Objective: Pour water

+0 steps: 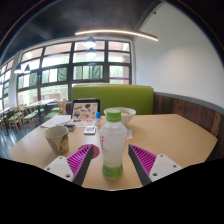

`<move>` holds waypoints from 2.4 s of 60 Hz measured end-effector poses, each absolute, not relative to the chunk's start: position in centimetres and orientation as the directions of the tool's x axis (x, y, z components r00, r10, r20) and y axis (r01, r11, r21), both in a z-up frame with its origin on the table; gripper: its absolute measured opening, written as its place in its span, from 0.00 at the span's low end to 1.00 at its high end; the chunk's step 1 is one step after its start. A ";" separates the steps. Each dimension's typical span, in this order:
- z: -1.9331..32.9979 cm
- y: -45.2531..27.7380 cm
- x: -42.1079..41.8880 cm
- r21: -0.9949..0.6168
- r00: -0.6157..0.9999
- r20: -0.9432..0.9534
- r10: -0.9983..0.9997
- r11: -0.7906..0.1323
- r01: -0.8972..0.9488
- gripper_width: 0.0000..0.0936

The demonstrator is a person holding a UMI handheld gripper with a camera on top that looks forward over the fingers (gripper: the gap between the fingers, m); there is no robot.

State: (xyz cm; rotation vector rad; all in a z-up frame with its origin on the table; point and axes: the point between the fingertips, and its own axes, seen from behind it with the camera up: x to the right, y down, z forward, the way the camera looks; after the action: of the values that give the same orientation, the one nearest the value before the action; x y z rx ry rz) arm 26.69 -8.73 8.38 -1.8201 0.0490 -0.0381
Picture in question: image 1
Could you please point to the white paper napkin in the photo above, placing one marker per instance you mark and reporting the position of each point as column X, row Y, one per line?
column 129, row 134

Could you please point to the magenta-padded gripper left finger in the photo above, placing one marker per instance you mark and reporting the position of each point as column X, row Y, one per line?
column 63, row 168

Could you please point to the colourful printed booklet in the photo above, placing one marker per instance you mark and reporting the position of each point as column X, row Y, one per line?
column 83, row 122

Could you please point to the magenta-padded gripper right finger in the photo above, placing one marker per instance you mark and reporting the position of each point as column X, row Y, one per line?
column 161, row 166

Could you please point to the beige patterned paper cup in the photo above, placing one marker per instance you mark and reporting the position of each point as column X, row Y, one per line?
column 56, row 138

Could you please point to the large black-framed window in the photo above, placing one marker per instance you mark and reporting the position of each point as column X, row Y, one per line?
column 70, row 63

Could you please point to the clear bottle with green cap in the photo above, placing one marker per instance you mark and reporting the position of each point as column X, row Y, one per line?
column 112, row 143

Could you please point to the black laptop with stickers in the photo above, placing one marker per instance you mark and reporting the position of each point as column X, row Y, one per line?
column 85, row 110

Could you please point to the flat round red coaster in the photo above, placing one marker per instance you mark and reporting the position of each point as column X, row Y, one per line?
column 96, row 151

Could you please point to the long linear ceiling light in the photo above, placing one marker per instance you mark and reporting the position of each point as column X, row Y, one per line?
column 116, row 32

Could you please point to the wooden dining table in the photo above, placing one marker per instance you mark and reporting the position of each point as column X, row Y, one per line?
column 40, row 103

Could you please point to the small white handheld device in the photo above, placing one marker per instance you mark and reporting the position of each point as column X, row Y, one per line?
column 90, row 130

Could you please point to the white paper sheets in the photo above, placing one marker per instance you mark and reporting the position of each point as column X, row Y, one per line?
column 55, row 120

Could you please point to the white ceramic bowl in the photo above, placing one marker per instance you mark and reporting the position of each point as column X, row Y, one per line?
column 129, row 115

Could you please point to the wooden chairs with green seats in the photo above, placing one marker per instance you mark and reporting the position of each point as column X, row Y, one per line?
column 15, row 118

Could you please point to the small dark flat case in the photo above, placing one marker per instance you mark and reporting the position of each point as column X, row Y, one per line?
column 70, row 126

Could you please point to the small blue-capped bottle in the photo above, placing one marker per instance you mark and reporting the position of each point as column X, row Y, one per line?
column 98, row 118

